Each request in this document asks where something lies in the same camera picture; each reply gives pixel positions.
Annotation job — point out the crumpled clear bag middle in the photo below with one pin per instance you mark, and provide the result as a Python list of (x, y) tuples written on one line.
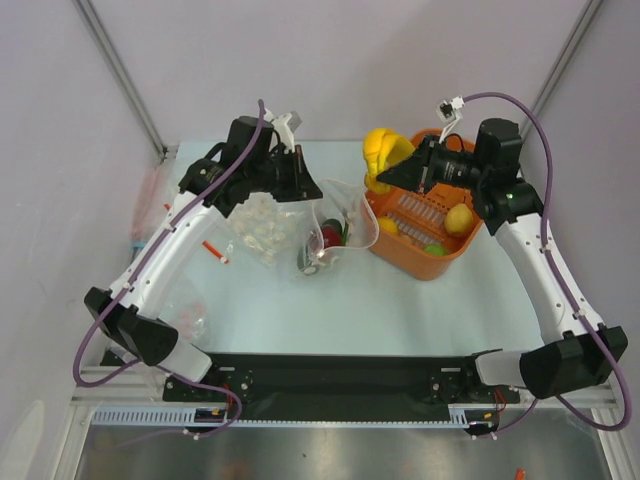
[(267, 232)]

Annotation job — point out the yellow banana bunch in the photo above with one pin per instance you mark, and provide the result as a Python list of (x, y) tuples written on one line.
[(383, 148)]

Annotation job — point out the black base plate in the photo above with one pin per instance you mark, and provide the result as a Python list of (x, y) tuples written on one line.
[(345, 386)]

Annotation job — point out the green lime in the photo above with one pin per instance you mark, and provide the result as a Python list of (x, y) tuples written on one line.
[(435, 250)]

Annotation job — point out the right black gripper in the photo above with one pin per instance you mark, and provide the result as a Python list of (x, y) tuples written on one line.
[(426, 170)]

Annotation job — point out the dark red apple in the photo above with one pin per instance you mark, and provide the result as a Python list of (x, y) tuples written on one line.
[(332, 237)]

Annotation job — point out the white slotted cable duct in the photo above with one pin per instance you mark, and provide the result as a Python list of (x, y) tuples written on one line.
[(208, 418)]

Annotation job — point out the oval dark green avocado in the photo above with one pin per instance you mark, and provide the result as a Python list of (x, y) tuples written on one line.
[(333, 223)]

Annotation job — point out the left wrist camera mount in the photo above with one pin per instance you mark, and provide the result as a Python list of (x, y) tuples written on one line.
[(284, 126)]

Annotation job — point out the green chili pepper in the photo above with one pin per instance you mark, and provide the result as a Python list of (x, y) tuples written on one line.
[(345, 233)]

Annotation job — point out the yellow lemon left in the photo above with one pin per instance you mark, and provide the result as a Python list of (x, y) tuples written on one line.
[(388, 225)]

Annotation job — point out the orange plastic basket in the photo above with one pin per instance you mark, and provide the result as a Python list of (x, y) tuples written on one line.
[(420, 220)]

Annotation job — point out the clear dotted zip bag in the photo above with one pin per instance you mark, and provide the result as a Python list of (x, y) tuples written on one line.
[(341, 221)]

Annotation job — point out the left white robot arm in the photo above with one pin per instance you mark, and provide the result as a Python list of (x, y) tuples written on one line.
[(259, 155)]

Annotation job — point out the aluminium front rail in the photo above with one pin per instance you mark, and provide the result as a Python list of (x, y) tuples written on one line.
[(137, 386)]

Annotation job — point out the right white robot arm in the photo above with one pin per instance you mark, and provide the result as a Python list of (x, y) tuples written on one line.
[(574, 336)]

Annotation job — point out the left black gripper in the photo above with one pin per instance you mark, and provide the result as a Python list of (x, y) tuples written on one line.
[(301, 185)]

